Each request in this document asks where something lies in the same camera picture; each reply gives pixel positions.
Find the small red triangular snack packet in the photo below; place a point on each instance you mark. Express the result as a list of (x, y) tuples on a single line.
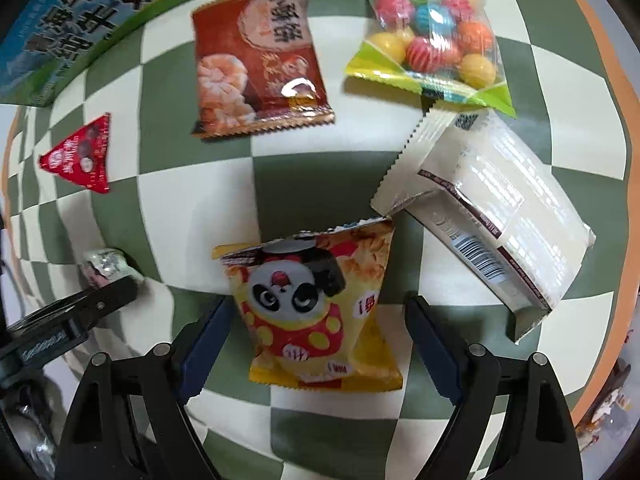
[(80, 157)]

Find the brown shrimp snack packet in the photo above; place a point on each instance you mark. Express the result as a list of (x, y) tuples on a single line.
[(255, 60)]

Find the colourful candy ball packet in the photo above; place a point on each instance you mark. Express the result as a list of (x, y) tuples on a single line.
[(430, 35)]

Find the yellow panda snack packet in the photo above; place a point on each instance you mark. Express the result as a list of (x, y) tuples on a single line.
[(310, 310)]

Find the colourful clutter pile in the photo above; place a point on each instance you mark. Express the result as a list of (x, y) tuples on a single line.
[(605, 400)]

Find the small silver candy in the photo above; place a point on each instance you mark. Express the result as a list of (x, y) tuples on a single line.
[(107, 265)]

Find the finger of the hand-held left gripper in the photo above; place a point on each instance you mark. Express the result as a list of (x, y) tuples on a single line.
[(90, 302)]

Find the green checkered mat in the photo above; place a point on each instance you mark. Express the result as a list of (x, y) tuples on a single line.
[(310, 180)]

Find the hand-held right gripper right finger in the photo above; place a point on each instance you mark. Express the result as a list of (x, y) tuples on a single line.
[(435, 347)]

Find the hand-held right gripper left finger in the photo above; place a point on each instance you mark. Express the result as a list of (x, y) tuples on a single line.
[(200, 347)]

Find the cardboard box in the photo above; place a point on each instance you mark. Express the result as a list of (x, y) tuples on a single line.
[(85, 20)]

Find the white snack packet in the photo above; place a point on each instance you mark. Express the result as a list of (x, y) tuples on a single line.
[(500, 210)]

